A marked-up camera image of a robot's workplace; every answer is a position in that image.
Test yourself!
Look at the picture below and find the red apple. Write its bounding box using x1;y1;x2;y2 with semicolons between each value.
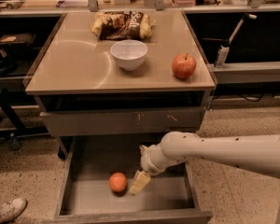
172;53;197;79

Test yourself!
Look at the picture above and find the white sneaker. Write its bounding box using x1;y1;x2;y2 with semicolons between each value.
0;198;27;224

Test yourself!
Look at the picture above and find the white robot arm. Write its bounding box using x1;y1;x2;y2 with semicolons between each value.
130;132;280;224

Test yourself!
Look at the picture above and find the brown chip bag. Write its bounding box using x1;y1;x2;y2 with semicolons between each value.
91;11;155;41

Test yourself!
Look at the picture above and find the grey drawer cabinet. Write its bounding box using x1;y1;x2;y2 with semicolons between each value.
25;10;217;161

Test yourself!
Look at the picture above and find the orange fruit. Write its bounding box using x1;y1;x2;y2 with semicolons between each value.
108;173;127;192

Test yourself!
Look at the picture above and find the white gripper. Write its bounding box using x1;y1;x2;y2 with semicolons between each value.
129;145;175;195

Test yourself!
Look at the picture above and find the white bowl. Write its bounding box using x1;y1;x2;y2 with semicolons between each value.
110;40;147;71

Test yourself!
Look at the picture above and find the open middle drawer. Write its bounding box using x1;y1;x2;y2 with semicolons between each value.
44;133;212;224

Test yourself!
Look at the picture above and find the closed top drawer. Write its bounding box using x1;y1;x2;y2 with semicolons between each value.
40;107;205;136

